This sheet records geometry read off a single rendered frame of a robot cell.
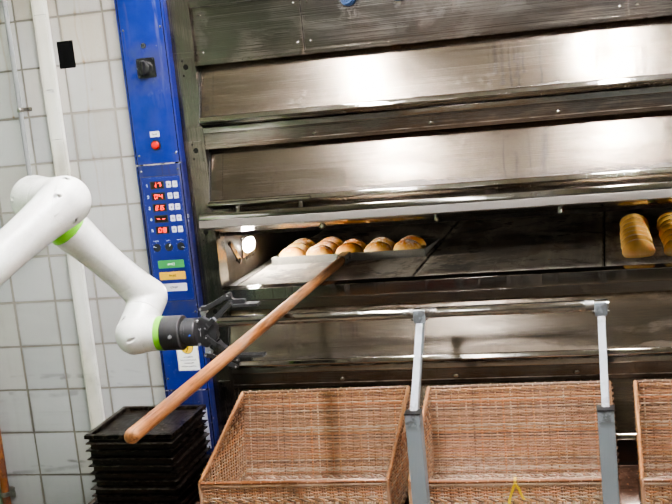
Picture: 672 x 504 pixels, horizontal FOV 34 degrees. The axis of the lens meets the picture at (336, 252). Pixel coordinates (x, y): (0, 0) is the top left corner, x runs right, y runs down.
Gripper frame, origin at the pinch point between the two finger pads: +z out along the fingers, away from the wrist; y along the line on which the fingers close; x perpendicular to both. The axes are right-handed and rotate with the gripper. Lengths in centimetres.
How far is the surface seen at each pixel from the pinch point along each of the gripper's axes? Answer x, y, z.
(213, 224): -45, -22, -26
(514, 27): -60, -71, 67
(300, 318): -22.4, 2.9, 4.9
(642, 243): -77, -3, 99
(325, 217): -45, -22, 9
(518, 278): -60, 3, 62
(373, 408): -55, 40, 15
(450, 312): -23, 3, 47
